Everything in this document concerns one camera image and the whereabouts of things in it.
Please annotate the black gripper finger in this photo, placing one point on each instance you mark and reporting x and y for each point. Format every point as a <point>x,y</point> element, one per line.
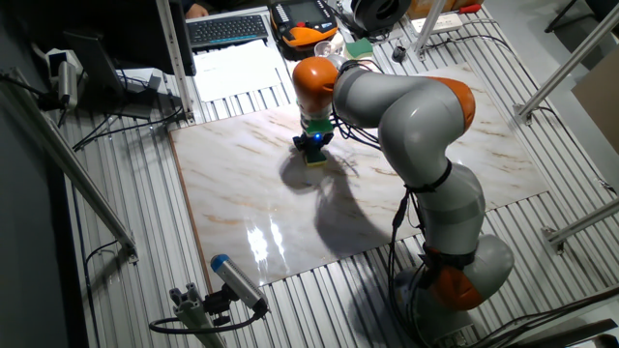
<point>329,140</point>
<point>299,143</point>

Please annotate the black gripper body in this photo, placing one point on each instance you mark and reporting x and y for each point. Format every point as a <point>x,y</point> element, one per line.
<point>314,140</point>

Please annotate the green yellow sponge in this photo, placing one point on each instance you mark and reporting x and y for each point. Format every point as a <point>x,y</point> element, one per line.
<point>316,158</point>

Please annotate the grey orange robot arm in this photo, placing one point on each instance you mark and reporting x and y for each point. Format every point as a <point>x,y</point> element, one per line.
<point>421,130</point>

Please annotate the green white sponge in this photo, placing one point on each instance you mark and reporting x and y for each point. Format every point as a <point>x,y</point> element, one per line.
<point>359,48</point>

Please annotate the person hand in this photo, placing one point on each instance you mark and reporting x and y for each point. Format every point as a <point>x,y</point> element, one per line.
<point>196,10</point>

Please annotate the marble pattern board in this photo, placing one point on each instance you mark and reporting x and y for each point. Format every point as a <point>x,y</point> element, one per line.
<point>242,193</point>

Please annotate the clear glass cup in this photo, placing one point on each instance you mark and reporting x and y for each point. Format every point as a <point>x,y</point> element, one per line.
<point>323,48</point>

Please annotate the white printed paper sheet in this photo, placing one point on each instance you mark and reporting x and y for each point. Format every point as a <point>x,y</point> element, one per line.
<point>237,70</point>

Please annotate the black plug adapter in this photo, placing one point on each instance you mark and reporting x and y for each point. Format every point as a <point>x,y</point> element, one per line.
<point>399,54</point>

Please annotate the orange black teach pendant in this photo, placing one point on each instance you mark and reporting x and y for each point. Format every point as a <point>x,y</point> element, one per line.
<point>302,24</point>

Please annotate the black round spool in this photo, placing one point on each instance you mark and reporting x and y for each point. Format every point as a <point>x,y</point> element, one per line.
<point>374,14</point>

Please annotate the black keyboard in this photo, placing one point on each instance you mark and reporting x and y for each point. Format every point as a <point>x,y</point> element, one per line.
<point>227,30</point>

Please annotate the white power strip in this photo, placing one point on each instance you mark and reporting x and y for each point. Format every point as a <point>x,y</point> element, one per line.
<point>447,21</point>

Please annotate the brown cardboard box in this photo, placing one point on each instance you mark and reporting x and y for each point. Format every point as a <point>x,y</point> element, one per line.
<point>457,4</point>

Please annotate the red screwdriver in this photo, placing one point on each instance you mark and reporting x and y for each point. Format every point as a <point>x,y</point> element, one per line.
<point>470,8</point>

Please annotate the black computer monitor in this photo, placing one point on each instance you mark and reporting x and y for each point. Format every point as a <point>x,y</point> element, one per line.
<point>130,38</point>

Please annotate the aluminium profile stub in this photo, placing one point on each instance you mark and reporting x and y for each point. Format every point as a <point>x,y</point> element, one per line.
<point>193,314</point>

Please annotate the brown cardboard panel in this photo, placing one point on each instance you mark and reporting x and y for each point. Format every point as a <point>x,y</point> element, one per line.
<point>599,106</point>

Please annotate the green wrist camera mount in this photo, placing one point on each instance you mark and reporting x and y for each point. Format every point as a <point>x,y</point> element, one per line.
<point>319,126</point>

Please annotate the aluminium frame post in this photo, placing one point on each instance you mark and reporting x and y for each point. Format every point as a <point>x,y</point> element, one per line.
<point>428,29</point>
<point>171,48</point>

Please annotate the silver camera with blue cap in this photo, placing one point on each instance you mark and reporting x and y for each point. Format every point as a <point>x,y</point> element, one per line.
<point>237,280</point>

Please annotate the black camera ball mount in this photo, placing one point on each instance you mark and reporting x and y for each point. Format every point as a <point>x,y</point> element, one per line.
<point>217,303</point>

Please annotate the aluminium frame beam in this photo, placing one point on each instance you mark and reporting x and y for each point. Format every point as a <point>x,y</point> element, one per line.
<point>570,60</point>
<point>580,224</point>
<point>72,169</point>

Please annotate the silver depth camera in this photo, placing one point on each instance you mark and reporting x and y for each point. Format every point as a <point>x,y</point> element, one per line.
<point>67,82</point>

